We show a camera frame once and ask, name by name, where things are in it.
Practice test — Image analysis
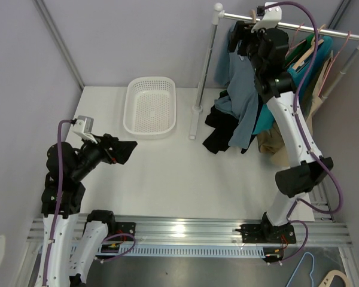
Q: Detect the blue wire hanger on floor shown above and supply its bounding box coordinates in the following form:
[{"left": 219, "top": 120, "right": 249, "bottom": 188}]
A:
[{"left": 285, "top": 252, "right": 318, "bottom": 287}]

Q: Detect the grey-blue t shirt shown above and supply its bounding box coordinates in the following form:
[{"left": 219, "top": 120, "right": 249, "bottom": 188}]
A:
[{"left": 214, "top": 26, "right": 260, "bottom": 154}]

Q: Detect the white slotted cable duct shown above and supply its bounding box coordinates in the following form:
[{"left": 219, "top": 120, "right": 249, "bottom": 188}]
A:
[{"left": 39, "top": 242, "right": 266, "bottom": 258}]

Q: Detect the wooden hanger on floor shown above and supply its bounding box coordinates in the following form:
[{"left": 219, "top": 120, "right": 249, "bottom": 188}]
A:
[{"left": 319, "top": 269, "right": 352, "bottom": 287}]

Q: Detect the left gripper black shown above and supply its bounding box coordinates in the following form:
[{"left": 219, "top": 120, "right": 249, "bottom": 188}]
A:
[{"left": 71, "top": 131, "right": 136, "bottom": 180}]

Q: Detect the black t shirt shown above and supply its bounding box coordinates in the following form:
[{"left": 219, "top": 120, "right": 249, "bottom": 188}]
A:
[{"left": 203, "top": 105, "right": 238, "bottom": 154}]

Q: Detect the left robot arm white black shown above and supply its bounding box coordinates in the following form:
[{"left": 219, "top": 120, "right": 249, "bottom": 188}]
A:
[{"left": 35, "top": 134, "right": 138, "bottom": 286}]

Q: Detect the beige t shirt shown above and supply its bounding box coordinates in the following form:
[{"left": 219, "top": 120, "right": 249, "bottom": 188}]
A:
[{"left": 257, "top": 50, "right": 334, "bottom": 167}]

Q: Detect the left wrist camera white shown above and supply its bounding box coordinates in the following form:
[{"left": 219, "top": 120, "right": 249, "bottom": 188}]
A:
[{"left": 72, "top": 115, "right": 97, "bottom": 144}]

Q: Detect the metal clothes rack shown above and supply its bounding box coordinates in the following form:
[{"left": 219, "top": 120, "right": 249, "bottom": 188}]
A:
[{"left": 189, "top": 1, "right": 359, "bottom": 140}]

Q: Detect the pink wire hanger beige shirt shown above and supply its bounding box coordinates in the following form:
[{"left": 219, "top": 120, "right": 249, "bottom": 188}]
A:
[{"left": 318, "top": 30, "right": 351, "bottom": 99}]

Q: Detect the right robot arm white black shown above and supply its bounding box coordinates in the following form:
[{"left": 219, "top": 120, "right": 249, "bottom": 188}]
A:
[{"left": 228, "top": 21, "right": 333, "bottom": 244}]

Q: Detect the beige wooden hanger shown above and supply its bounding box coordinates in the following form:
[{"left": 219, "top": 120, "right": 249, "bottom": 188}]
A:
[{"left": 249, "top": 9, "right": 257, "bottom": 24}]

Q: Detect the green t shirt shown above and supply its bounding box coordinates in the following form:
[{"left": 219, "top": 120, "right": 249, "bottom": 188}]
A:
[{"left": 285, "top": 34, "right": 314, "bottom": 66}]

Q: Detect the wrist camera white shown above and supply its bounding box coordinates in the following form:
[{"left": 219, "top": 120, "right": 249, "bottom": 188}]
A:
[
  {"left": 251, "top": 2, "right": 282, "bottom": 33},
  {"left": 72, "top": 115, "right": 97, "bottom": 144}
]

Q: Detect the white plastic laundry basket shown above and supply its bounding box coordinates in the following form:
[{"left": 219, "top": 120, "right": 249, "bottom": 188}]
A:
[{"left": 123, "top": 77, "right": 177, "bottom": 139}]

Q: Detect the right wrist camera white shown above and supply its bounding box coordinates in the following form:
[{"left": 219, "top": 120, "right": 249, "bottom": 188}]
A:
[{"left": 251, "top": 2, "right": 282, "bottom": 33}]

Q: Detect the teal t shirt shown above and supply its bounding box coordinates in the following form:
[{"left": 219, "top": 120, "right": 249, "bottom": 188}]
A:
[{"left": 253, "top": 36, "right": 333, "bottom": 135}]

